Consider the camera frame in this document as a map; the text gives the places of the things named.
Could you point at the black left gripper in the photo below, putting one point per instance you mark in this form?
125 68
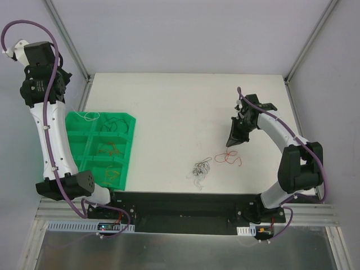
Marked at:
60 85

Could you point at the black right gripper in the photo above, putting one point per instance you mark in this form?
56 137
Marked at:
241 128

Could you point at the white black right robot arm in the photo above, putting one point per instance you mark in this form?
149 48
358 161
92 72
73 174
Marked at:
301 165

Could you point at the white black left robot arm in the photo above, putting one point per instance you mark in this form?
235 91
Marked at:
61 174

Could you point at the green plastic compartment tray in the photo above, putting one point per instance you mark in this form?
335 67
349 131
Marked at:
101 142

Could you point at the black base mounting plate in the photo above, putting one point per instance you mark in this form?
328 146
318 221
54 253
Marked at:
187 213

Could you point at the aluminium frame post left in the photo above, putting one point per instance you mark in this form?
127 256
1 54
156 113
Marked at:
66 38

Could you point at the aluminium frame post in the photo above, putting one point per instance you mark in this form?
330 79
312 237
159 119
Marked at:
66 38
320 24

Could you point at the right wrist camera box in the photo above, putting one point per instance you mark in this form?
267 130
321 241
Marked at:
238 105

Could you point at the white slotted cable duct right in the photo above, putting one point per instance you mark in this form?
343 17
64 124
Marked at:
246 231

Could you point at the white slotted cable duct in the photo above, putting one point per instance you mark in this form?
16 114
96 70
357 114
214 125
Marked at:
246 231
80 226

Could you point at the aluminium extrusion rail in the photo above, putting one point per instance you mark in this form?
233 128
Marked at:
322 215

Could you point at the aluminium frame post right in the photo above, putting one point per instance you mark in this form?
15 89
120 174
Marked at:
320 24

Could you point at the white slotted cable duct left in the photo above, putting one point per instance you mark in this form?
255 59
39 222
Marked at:
80 226

